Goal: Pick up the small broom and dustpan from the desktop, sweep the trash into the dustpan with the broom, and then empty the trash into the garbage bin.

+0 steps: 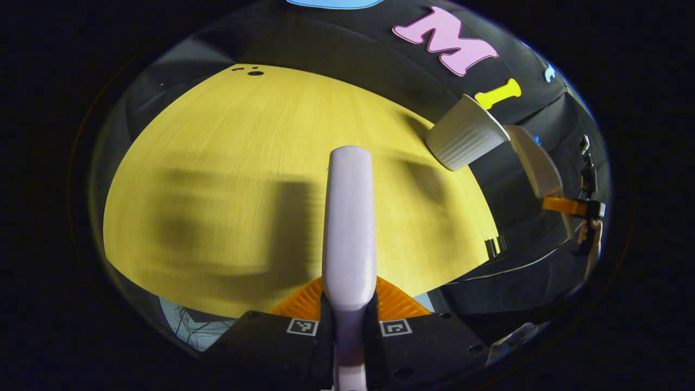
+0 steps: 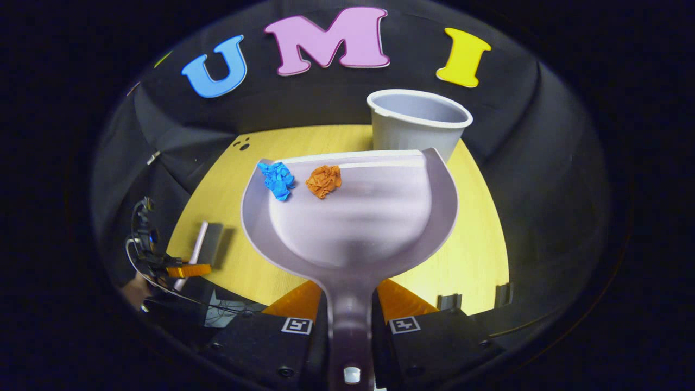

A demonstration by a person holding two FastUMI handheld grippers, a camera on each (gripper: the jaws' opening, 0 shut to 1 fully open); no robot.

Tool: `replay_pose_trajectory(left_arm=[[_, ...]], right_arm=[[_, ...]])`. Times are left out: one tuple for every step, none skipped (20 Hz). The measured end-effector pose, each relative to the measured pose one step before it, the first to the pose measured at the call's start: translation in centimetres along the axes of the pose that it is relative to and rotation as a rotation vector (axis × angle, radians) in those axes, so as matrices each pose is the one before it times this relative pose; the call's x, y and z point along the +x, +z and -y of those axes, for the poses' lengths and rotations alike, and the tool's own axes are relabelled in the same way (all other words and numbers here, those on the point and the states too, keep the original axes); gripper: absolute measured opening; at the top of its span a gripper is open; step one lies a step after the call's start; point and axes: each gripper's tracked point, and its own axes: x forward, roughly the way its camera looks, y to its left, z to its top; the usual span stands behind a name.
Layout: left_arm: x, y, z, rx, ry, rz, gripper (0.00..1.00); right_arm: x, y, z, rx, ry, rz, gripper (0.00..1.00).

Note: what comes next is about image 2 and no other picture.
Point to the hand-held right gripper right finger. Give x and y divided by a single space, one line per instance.
434 347

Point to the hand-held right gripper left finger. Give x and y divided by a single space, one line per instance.
260 347

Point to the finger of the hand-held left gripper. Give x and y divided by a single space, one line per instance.
190 270

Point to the blue paper ball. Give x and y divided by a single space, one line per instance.
278 180

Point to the pale lilac plastic dustpan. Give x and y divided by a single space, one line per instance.
358 228

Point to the orange paper ball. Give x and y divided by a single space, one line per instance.
324 181

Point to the white ribbed garbage bin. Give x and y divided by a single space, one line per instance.
402 138

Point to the black table clamp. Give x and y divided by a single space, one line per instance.
449 302
503 294

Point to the silver metal clip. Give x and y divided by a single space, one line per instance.
153 157

